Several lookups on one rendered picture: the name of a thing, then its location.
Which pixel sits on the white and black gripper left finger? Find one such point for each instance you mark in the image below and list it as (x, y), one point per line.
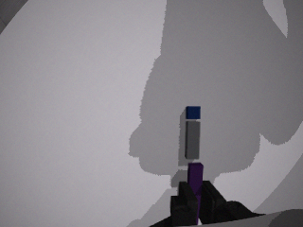
(182, 208)

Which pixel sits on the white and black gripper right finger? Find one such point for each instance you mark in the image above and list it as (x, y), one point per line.
(215, 209)

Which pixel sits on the small blue cube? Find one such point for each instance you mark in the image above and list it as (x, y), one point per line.
(193, 112)

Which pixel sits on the grey rod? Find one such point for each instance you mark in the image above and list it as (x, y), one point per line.
(192, 147)

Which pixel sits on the purple rod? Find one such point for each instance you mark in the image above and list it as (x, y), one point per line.
(195, 180)

